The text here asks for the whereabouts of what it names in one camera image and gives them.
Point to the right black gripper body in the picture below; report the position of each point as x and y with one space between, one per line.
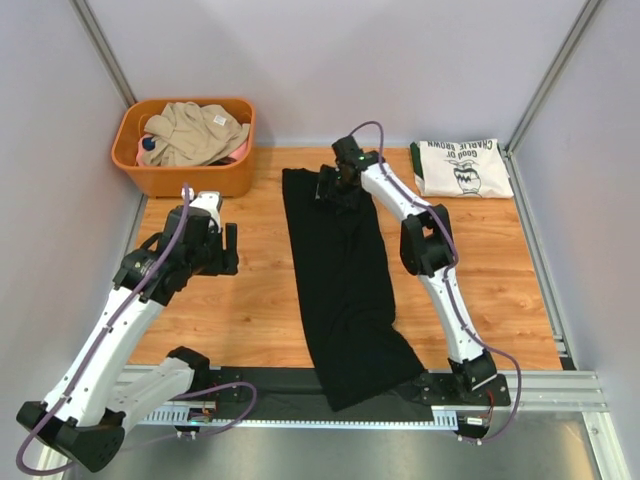
340 192

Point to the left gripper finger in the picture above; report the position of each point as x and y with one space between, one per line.
231 239
231 261

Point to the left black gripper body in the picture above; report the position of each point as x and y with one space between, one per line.
209 259

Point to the black t shirt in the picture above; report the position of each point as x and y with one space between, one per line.
345 294

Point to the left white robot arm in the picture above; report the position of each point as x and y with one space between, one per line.
84 417

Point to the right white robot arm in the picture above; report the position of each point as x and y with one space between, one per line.
427 250

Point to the orange plastic basket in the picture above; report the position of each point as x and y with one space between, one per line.
232 180

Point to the pink garment in basket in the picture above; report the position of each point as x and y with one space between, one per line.
229 159

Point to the beige shirt in basket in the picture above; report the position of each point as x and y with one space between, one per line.
189 135

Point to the blue garment in basket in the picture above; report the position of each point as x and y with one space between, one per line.
148 144

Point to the folded white printed t shirt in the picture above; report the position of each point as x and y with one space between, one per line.
467 169

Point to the black base cloth strip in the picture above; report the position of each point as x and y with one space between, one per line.
294 394

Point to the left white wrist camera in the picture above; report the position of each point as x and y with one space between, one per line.
209 201

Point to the left aluminium corner post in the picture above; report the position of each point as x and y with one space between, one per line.
100 43

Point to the aluminium corner post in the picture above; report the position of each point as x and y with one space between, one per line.
585 17
100 43

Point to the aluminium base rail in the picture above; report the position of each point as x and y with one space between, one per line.
533 391

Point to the right aluminium corner post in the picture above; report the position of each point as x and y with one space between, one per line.
585 17

